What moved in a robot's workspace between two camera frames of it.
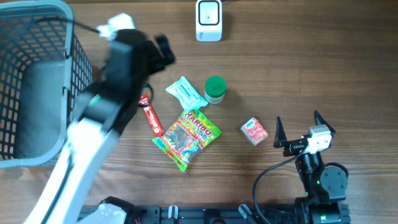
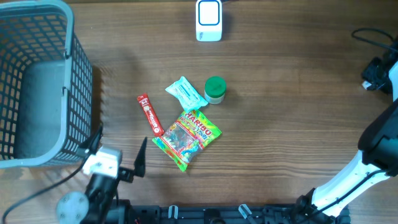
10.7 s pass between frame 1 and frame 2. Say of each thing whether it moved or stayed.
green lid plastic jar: stayed
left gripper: moved
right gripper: moved
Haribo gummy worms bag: stayed
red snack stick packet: stayed
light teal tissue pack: stayed
